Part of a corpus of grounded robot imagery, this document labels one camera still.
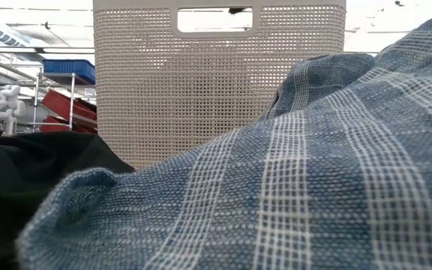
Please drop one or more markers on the blue plaid woven shirt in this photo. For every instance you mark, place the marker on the blue plaid woven shirt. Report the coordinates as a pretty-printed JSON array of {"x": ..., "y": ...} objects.
[{"x": 313, "y": 187}]

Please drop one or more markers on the plain black garment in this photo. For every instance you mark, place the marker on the plain black garment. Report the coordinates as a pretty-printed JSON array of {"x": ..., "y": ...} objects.
[{"x": 21, "y": 180}]

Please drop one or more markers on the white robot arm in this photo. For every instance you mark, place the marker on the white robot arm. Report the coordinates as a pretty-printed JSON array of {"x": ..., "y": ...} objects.
[{"x": 8, "y": 101}]

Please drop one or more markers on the white perforated plastic laundry basket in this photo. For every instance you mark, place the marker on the white perforated plastic laundry basket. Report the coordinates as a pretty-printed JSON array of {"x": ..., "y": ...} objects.
[{"x": 201, "y": 93}]

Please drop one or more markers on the red plastic bin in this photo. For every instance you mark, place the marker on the red plastic bin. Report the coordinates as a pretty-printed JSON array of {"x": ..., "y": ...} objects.
[
  {"x": 53, "y": 125},
  {"x": 62, "y": 105}
]

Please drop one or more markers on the blue plastic storage bin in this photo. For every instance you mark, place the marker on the blue plastic storage bin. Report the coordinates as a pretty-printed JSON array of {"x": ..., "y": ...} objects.
[{"x": 66, "y": 67}]

